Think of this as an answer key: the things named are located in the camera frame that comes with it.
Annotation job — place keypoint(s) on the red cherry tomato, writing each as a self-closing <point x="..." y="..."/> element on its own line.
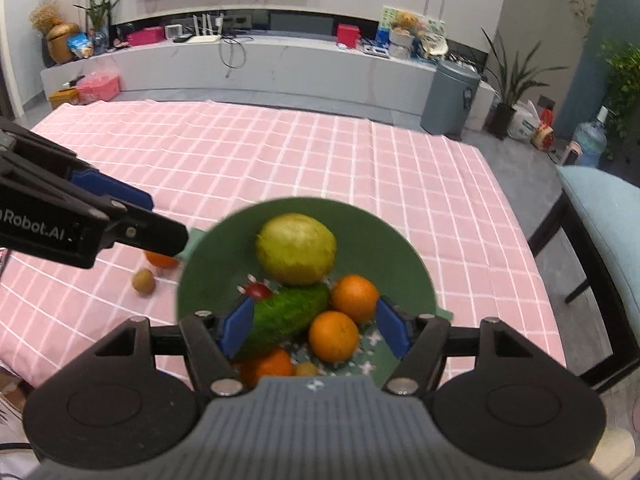
<point x="257" y="291"/>

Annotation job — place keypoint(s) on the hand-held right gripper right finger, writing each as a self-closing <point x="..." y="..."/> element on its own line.
<point x="392" y="330"/>

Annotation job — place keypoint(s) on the pink box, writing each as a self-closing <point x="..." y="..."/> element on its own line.
<point x="145" y="36"/>

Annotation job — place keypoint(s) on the orange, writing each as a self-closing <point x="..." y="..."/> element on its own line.
<point x="267" y="366"/>
<point x="160" y="260"/>
<point x="333" y="336"/>
<point x="355" y="297"/>

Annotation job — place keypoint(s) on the dark chair, blue cushion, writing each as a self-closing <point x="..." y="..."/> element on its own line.
<point x="607" y="340"/>

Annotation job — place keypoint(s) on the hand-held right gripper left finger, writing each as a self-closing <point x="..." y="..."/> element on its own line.
<point x="239" y="327"/>

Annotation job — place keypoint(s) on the green colander bowl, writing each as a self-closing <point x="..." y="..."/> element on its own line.
<point x="225" y="250"/>

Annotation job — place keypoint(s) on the yellow-green mango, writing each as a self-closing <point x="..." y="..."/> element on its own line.
<point x="296" y="247"/>

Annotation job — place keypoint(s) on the white plastic bag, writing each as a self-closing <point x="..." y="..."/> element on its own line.
<point x="522" y="122"/>

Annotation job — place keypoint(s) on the brown kiwi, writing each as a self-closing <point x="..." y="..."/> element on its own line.
<point x="143" y="281"/>
<point x="305" y="370"/>

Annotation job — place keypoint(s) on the green cucumber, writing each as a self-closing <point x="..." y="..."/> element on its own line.
<point x="285" y="312"/>

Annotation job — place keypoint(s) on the red box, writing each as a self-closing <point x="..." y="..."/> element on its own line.
<point x="347" y="36"/>

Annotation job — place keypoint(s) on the blue snack bag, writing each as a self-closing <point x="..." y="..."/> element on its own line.
<point x="80" y="46"/>

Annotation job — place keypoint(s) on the dried flower bunch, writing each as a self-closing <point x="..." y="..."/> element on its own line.
<point x="44" y="16"/>

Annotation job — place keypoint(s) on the pink plastic container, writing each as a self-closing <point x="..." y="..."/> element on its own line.
<point x="99" y="86"/>

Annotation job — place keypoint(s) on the red and white bag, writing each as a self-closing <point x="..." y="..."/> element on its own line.
<point x="544" y="132"/>

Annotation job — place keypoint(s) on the blue water jug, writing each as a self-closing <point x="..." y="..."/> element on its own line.
<point x="589" y="142"/>

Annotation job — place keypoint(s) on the pink checkered tablecloth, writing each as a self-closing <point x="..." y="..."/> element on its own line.
<point x="250" y="150"/>

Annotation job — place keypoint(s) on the small white desk clock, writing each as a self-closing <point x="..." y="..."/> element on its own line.
<point x="174" y="31"/>

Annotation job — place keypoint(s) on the golden vase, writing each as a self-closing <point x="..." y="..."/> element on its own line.
<point x="62" y="42"/>

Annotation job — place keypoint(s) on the white marble television console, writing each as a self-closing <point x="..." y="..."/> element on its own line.
<point x="300" y="75"/>

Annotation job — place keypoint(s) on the grey trash can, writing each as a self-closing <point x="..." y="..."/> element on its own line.
<point x="449" y="97"/>

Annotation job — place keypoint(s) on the grey cloth pouch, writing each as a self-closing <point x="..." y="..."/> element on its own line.
<point x="401" y="44"/>

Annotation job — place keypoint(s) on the yellow box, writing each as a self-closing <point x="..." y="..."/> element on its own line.
<point x="64" y="99"/>

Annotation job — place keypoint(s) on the long-leaved potted plant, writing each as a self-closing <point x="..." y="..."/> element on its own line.
<point x="507" y="85"/>

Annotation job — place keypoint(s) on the leafy green potted plant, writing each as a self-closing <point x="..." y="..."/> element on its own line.
<point x="622" y="85"/>

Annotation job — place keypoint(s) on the potted plant in patterned vase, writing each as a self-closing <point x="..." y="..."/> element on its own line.
<point x="100" y="15"/>

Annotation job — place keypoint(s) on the light blue seat cushion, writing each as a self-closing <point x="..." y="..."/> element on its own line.
<point x="610" y="230"/>

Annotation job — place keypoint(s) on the brown teddy bear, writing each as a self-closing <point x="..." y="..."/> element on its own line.
<point x="404" y="21"/>

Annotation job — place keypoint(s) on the white printed cloth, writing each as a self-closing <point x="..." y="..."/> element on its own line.
<point x="11" y="392"/>

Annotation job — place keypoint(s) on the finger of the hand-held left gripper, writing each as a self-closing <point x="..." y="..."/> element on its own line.
<point x="155" y="237"/>
<point x="112" y="187"/>

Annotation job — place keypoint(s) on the white router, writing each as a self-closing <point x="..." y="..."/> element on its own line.
<point x="205" y="36"/>

